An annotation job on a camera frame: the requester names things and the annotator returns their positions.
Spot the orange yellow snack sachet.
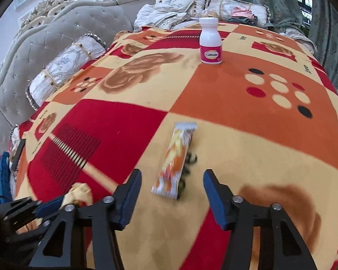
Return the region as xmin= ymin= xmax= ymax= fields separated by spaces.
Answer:
xmin=151 ymin=122 xmax=197 ymax=199

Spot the pile of white clothes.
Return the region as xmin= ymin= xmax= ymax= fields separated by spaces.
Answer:
xmin=133 ymin=0 xmax=193 ymax=32

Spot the white embroidered bolster pillow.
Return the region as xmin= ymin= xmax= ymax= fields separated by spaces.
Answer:
xmin=25 ymin=33 xmax=107 ymax=110

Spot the grey tufted headboard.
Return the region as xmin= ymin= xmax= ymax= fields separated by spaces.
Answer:
xmin=0 ymin=0 xmax=138 ymax=152

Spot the orange red patterned blanket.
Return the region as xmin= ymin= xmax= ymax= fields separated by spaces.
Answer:
xmin=16 ymin=22 xmax=338 ymax=269

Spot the white pink pill bottle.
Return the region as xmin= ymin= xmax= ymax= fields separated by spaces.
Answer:
xmin=199 ymin=17 xmax=222 ymax=65

